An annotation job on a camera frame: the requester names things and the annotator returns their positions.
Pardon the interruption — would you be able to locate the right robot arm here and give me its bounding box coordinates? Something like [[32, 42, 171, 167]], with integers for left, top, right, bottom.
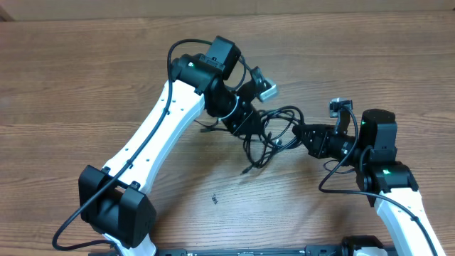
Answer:
[[292, 107, 444, 255]]

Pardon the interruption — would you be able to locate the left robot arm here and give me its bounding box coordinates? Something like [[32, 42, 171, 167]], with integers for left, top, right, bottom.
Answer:
[[77, 36, 277, 255]]

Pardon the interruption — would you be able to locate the small black debris piece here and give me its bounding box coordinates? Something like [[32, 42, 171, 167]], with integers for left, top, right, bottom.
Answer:
[[211, 194, 218, 205]]

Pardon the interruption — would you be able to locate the black USB cable bundle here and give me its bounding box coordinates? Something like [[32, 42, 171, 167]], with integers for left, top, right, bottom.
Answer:
[[200, 105, 306, 175]]

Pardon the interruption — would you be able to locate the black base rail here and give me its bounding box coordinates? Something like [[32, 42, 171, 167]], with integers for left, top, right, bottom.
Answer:
[[88, 234, 395, 256]]

